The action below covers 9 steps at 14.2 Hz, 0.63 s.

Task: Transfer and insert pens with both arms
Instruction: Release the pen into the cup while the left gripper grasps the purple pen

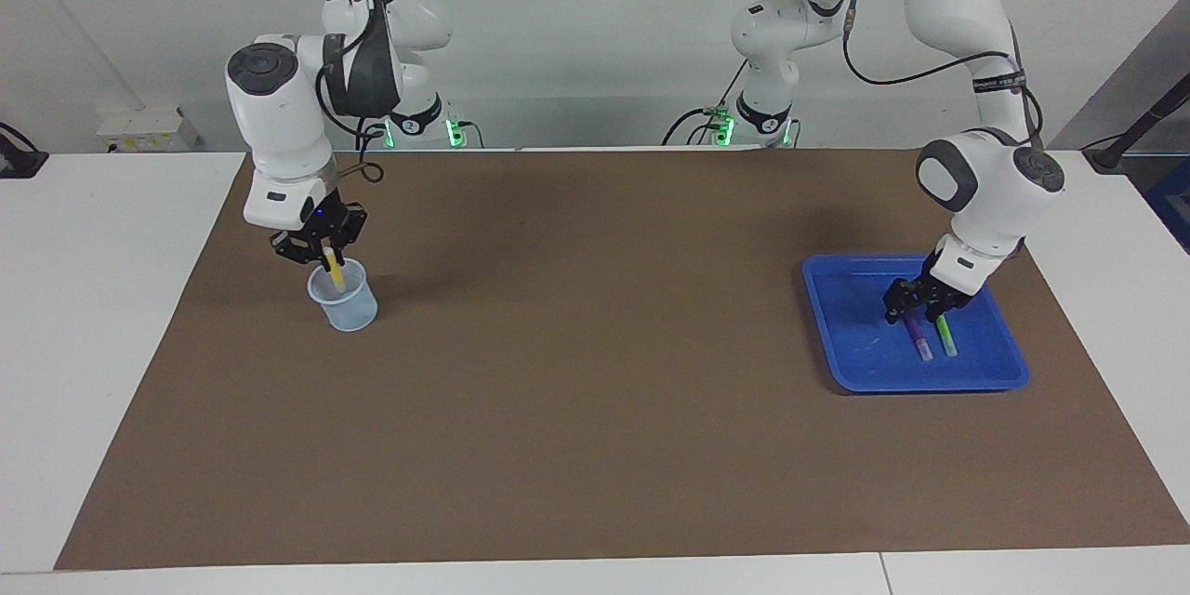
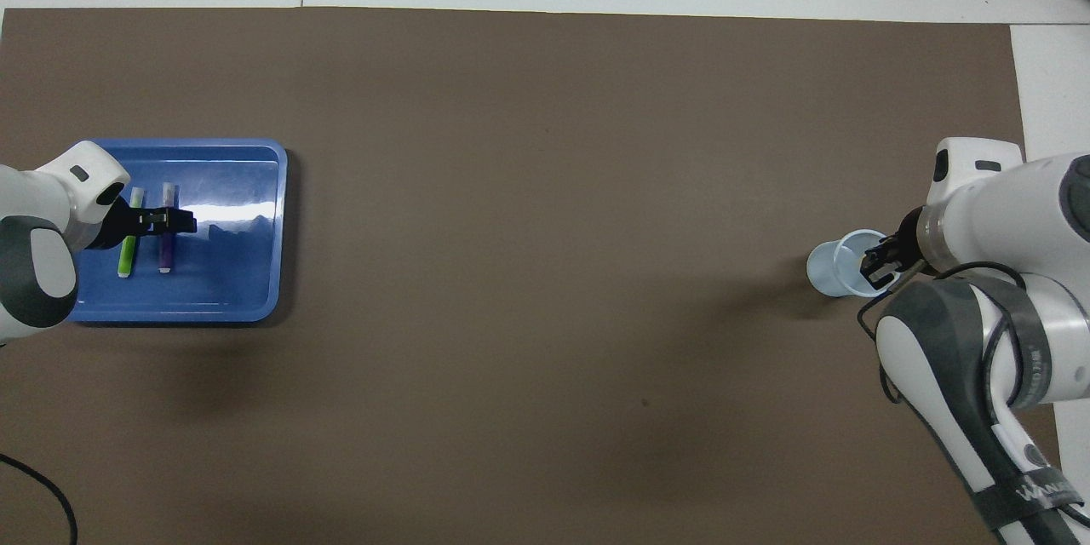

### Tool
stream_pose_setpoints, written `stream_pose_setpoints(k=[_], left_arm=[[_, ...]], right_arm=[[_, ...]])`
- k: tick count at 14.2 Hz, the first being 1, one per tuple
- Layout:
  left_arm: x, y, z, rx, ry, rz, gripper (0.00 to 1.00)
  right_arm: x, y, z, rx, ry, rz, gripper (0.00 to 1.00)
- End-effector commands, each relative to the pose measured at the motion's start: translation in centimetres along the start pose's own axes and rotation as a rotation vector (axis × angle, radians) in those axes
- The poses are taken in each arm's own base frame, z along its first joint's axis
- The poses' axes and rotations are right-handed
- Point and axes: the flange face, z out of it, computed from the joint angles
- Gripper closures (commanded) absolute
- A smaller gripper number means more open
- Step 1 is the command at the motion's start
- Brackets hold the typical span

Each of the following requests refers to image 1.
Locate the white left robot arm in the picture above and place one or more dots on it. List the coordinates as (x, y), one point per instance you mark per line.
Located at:
(985, 195)

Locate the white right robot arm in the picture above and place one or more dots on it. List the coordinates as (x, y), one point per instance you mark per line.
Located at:
(279, 121)

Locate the brown table mat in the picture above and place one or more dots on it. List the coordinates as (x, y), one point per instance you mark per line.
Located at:
(595, 390)

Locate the black pole stand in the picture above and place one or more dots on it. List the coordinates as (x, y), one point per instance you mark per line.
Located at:
(1130, 135)

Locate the blue plastic tray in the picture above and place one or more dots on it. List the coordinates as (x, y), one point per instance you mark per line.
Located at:
(865, 363)

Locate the black clamp mount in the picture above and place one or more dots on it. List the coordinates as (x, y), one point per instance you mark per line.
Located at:
(19, 163)

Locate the green pen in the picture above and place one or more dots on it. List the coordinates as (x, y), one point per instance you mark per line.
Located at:
(946, 337)

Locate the yellow pen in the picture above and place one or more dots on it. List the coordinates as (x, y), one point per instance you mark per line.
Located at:
(335, 274)

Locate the purple pen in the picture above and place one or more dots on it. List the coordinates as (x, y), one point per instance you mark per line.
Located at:
(919, 342)

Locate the blue box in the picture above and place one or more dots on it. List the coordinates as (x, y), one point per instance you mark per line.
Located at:
(1173, 204)

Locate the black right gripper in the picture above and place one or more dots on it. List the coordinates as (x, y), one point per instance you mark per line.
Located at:
(325, 221)

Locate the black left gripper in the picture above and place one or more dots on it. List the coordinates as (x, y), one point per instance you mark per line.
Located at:
(934, 288)

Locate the white power strip box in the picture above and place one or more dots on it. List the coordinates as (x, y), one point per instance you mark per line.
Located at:
(149, 130)

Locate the translucent plastic cup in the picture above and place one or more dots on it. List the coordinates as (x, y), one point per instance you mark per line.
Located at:
(349, 309)

